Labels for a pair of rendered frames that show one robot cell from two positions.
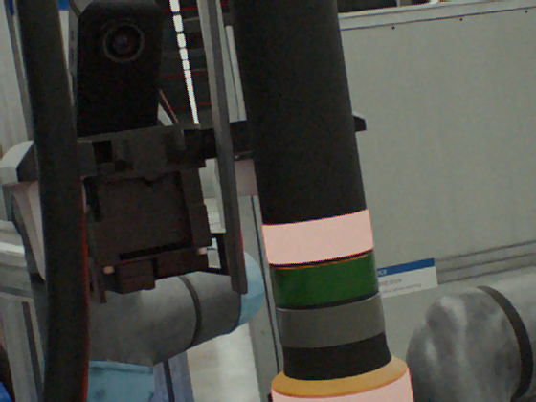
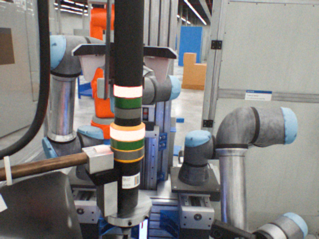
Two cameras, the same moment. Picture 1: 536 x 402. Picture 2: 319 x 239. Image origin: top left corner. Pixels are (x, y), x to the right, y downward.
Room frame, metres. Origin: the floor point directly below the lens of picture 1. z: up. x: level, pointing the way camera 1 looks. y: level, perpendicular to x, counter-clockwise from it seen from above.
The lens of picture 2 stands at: (-0.03, -0.14, 1.67)
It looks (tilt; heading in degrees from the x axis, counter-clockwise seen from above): 17 degrees down; 16
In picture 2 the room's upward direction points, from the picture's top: 3 degrees clockwise
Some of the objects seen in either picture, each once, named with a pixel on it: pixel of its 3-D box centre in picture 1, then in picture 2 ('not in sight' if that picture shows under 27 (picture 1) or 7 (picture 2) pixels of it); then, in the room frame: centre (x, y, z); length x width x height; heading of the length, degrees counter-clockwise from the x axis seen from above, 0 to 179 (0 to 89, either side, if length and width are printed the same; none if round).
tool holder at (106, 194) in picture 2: not in sight; (119, 180); (0.25, -0.01, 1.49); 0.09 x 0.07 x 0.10; 139
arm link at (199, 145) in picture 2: not in sight; (198, 146); (1.12, -0.01, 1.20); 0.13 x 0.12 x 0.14; 111
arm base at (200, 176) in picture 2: not in sight; (194, 168); (1.12, 0.00, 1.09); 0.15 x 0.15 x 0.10
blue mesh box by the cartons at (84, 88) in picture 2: not in sight; (101, 78); (6.81, 3.58, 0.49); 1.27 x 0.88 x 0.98; 4
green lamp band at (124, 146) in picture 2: not in sight; (127, 139); (0.26, -0.01, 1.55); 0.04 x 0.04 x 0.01
